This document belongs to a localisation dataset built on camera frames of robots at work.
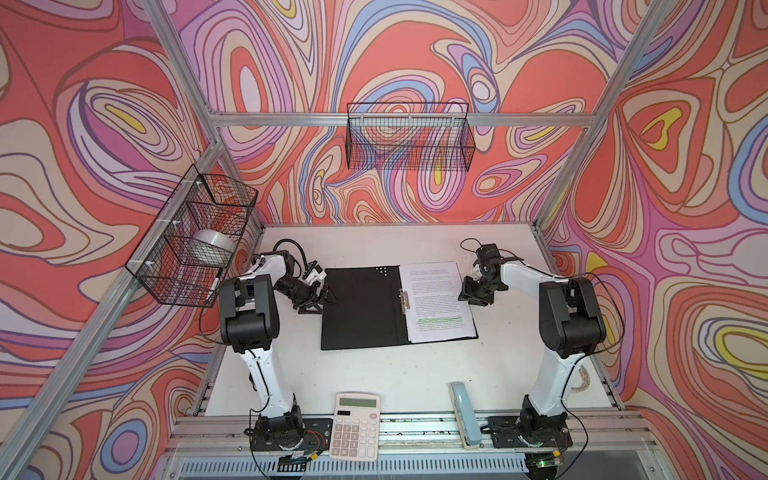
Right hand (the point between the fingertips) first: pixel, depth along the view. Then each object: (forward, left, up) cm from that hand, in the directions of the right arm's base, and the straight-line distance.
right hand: (465, 304), depth 98 cm
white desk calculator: (-35, +35, +2) cm, 50 cm away
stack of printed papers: (-1, +9, 0) cm, 9 cm away
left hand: (-2, +43, +5) cm, 44 cm away
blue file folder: (-1, +31, 0) cm, 31 cm away
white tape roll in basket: (-1, +67, +34) cm, 75 cm away
